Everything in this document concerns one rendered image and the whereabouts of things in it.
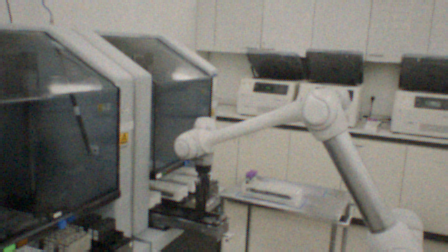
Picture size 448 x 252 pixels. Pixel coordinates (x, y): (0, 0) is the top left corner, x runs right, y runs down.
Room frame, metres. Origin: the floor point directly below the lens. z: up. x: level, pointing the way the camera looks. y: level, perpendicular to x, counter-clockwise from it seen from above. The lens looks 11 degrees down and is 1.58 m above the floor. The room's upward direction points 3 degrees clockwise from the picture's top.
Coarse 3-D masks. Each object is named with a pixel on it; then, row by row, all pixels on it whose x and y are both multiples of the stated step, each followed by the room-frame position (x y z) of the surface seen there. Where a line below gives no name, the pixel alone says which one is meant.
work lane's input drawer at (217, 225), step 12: (156, 204) 1.95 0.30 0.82; (168, 204) 1.99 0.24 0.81; (156, 216) 1.88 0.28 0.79; (168, 216) 1.86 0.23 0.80; (180, 216) 1.85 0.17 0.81; (192, 216) 1.88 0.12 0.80; (204, 216) 1.89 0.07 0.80; (216, 216) 1.89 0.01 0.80; (180, 228) 1.83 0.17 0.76; (192, 228) 1.81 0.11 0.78; (204, 228) 1.79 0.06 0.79; (216, 228) 1.77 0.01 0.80; (228, 228) 1.89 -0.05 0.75; (228, 240) 1.77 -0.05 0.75
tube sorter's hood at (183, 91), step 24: (120, 48) 2.07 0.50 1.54; (144, 48) 2.26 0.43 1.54; (168, 48) 2.50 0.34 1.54; (168, 72) 2.11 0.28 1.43; (192, 72) 2.32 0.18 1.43; (168, 96) 1.99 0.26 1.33; (192, 96) 2.22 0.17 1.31; (168, 120) 1.99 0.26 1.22; (192, 120) 2.23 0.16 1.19; (168, 144) 2.00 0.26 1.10; (168, 168) 1.99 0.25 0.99
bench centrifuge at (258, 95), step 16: (256, 64) 4.55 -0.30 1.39; (272, 64) 4.46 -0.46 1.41; (288, 64) 4.36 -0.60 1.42; (256, 80) 4.28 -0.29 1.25; (272, 80) 4.24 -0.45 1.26; (288, 80) 4.62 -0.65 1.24; (304, 80) 4.52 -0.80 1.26; (240, 96) 4.26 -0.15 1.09; (256, 96) 4.19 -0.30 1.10; (272, 96) 4.13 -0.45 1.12; (288, 96) 4.07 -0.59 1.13; (240, 112) 4.26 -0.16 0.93; (256, 112) 4.19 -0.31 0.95
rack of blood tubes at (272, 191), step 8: (256, 184) 2.16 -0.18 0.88; (264, 184) 2.17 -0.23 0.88; (272, 184) 2.17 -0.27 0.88; (248, 192) 2.14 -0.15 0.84; (256, 192) 2.14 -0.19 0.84; (264, 192) 2.15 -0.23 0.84; (272, 192) 2.19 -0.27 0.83; (280, 192) 2.07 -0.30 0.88; (288, 192) 2.06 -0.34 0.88; (296, 192) 2.07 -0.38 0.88; (272, 200) 2.09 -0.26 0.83; (280, 200) 2.07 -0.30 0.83; (288, 200) 2.05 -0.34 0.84; (296, 200) 2.04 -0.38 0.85
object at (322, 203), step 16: (256, 176) 2.50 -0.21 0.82; (224, 192) 2.18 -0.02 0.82; (240, 192) 2.20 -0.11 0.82; (304, 192) 2.26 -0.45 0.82; (320, 192) 2.27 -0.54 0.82; (336, 192) 2.29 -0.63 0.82; (224, 208) 2.13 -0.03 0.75; (272, 208) 2.02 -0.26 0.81; (288, 208) 2.00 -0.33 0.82; (304, 208) 2.02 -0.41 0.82; (320, 208) 2.03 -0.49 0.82; (336, 208) 2.04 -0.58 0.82; (336, 224) 1.90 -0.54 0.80
